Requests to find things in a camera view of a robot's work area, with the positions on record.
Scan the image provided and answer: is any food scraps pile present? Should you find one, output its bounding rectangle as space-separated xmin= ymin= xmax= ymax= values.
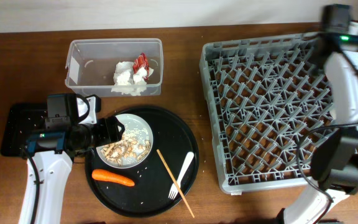
xmin=98 ymin=138 xmax=151 ymax=166

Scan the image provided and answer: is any black rectangular tray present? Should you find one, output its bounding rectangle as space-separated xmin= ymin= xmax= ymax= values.
xmin=0 ymin=103 xmax=48 ymax=157

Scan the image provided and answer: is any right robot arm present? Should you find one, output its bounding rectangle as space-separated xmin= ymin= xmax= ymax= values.
xmin=275 ymin=4 xmax=358 ymax=224

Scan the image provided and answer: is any wooden chopstick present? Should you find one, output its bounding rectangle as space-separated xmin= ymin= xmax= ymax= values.
xmin=157 ymin=149 xmax=195 ymax=218

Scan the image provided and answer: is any clear plastic bin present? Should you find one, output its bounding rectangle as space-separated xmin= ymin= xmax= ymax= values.
xmin=65 ymin=38 xmax=163 ymax=97

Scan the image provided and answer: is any white plastic fork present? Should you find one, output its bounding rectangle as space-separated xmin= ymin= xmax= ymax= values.
xmin=168 ymin=152 xmax=194 ymax=200

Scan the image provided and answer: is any white napkin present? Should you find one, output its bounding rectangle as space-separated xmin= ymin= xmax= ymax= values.
xmin=111 ymin=62 xmax=148 ymax=96

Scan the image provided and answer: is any grey plate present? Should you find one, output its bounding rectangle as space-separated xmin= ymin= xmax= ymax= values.
xmin=96 ymin=114 xmax=153 ymax=169

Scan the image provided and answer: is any round black tray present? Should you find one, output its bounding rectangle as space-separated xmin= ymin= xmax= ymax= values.
xmin=85 ymin=106 xmax=200 ymax=218

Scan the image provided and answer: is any grey dishwasher rack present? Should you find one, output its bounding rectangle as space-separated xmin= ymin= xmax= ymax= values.
xmin=200 ymin=32 xmax=333 ymax=195

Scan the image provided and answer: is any white cup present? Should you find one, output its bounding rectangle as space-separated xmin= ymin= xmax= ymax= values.
xmin=349 ymin=21 xmax=358 ymax=35

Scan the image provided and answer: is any orange carrot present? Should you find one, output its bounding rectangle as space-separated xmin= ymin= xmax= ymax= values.
xmin=91 ymin=169 xmax=135 ymax=187

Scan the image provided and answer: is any wrapper with red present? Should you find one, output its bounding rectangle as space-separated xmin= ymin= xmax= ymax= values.
xmin=132 ymin=53 xmax=154 ymax=84

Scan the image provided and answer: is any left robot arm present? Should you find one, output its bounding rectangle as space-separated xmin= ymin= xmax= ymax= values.
xmin=19 ymin=93 xmax=125 ymax=223

